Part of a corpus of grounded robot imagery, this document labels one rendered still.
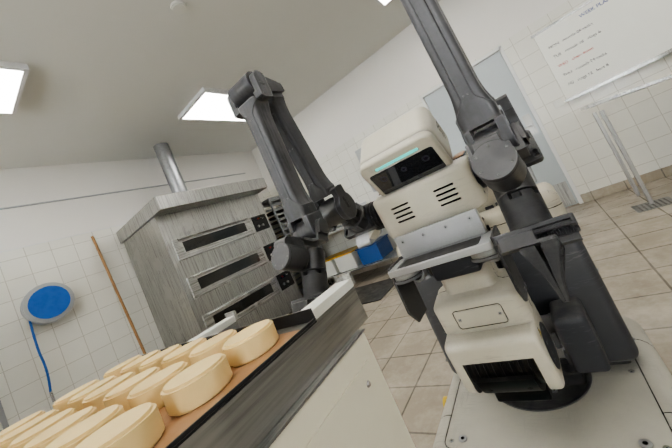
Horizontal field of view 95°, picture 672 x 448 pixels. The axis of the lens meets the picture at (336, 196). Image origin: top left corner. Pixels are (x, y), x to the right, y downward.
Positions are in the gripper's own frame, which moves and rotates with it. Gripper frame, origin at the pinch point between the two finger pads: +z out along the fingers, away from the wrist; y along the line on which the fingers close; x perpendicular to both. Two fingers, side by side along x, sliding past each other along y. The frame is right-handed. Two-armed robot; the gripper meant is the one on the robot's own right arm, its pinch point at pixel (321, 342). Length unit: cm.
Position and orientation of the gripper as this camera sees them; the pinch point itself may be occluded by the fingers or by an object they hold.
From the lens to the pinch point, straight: 70.1
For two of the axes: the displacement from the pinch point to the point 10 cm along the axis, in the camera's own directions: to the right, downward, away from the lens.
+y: 7.6, -3.8, -5.3
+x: 6.4, 2.5, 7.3
